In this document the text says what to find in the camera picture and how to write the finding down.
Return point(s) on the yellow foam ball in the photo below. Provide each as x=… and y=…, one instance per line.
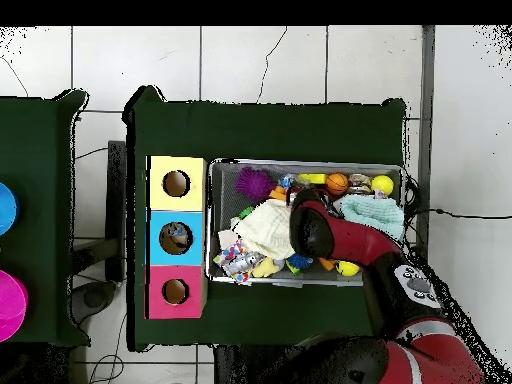
x=347, y=268
x=382, y=185

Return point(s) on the blue spiky ball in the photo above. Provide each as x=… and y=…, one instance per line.
x=299, y=260

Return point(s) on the light blue knitted cloth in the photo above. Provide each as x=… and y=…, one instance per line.
x=372, y=212

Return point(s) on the purple spiky toy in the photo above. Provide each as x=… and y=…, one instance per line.
x=254, y=183

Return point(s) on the crumpled clear plastic wrapper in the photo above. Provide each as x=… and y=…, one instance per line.
x=286, y=182

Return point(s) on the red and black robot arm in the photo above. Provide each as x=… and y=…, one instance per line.
x=360, y=240

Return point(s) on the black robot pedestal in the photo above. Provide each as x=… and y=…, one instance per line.
x=226, y=368

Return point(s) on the magenta round container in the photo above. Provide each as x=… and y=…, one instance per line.
x=11, y=304

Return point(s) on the orange toy basketball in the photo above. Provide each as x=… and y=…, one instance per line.
x=337, y=184

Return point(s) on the dark green table cloth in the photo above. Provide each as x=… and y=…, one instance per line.
x=260, y=132
x=40, y=140

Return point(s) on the blue round container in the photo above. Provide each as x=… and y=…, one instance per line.
x=7, y=208

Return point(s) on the crushed clear plastic cup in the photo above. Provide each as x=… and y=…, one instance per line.
x=176, y=230

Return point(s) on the wooden box with three holes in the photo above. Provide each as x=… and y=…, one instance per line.
x=156, y=256

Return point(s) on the colourful dotted cloth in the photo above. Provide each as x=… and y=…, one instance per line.
x=226, y=252

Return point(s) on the yellow plush toy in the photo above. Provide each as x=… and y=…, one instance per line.
x=266, y=267

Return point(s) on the cream knitted cloth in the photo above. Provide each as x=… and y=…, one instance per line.
x=264, y=228

